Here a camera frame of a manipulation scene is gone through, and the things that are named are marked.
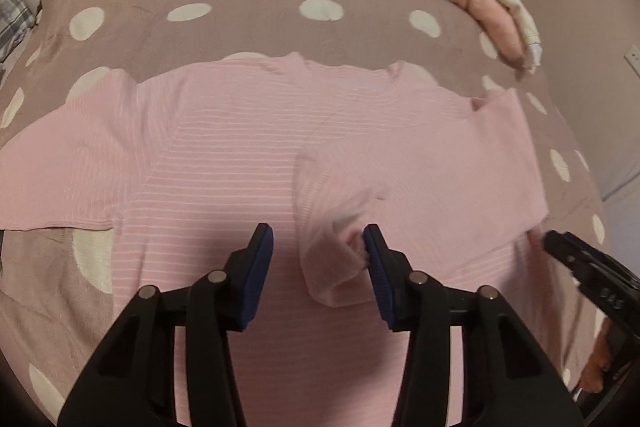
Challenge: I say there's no pink striped knit top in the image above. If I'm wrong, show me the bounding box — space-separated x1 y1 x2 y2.
1 54 604 426

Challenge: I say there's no right hand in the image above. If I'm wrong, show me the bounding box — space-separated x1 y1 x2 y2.
579 319 612 393

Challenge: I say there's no folded pink garment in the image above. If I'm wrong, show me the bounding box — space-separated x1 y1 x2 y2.
450 0 525 63

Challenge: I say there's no folded white garment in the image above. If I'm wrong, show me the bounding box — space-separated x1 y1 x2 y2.
497 0 542 74

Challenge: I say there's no mauve polka dot blanket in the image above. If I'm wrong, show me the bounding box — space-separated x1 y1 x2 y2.
1 0 608 426

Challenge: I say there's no plaid pillow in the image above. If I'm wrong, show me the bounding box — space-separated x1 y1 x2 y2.
0 0 40 63

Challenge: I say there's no white wall socket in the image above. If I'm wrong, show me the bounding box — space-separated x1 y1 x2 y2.
624 46 640 77

